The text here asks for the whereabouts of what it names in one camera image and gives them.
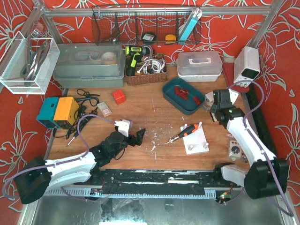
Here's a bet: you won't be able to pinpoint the orange black screwdriver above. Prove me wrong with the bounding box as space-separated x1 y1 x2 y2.
165 124 198 144

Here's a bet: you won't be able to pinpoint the large red spring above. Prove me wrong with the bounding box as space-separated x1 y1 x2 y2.
174 86 186 96

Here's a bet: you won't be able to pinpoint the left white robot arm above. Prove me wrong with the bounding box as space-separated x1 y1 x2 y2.
14 128 146 204

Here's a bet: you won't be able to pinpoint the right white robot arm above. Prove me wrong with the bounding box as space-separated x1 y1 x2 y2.
210 89 288 199

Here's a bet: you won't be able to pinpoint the red spring in tray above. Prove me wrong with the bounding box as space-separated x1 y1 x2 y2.
193 96 201 105
179 90 189 101

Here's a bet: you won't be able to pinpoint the small clear screw box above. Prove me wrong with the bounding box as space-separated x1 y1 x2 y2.
97 102 112 117

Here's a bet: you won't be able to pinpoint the soldering iron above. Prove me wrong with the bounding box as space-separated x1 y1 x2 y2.
67 132 78 147

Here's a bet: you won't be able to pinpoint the white peg board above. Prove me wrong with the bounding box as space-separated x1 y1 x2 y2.
182 121 210 155

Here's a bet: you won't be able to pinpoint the small clear parts box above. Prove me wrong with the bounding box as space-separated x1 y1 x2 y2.
229 140 242 161

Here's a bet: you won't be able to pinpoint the teal plastic tray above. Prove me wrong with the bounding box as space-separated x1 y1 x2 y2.
162 77 205 115

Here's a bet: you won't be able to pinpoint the red cube adapter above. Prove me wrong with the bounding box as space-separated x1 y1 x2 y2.
112 90 126 105

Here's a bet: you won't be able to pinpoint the white power supply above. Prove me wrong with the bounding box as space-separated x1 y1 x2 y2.
233 46 260 88

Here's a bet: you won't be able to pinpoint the white plastic lidded box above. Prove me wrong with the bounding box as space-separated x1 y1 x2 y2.
176 51 223 82

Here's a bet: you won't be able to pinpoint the yellow soldering station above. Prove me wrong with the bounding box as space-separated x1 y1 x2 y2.
53 97 79 129

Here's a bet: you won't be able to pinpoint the brown wicker basket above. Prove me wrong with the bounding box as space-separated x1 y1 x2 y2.
125 53 167 85

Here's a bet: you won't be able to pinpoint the teal device box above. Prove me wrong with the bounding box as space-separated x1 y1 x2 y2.
36 97 60 128

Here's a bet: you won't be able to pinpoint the green black drill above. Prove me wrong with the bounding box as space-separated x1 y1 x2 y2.
125 45 150 76

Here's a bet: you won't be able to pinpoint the grey plastic storage box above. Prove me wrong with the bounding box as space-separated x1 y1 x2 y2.
53 43 126 89

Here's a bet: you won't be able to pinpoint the yellow tape measure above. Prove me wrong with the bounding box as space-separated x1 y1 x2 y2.
165 34 177 45

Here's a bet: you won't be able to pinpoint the blue white case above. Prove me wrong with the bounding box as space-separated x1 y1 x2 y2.
178 8 203 45

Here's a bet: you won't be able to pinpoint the clear acrylic box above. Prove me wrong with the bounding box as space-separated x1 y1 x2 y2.
0 32 60 95

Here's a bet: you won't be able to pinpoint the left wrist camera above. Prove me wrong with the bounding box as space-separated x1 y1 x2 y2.
114 119 132 137

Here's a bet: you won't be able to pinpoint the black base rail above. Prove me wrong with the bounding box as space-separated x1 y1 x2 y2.
75 169 238 197

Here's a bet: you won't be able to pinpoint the black tangled cables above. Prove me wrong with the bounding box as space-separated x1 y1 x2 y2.
52 88 101 141

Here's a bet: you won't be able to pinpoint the white coiled cables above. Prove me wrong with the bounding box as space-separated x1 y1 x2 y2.
137 58 166 75

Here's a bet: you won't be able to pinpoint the black wire basket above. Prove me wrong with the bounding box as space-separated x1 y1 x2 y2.
91 3 202 45

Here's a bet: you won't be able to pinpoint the grey coiled cable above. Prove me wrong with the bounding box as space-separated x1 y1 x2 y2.
20 37 51 86

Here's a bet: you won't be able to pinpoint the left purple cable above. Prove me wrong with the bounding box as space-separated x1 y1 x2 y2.
2 114 118 200

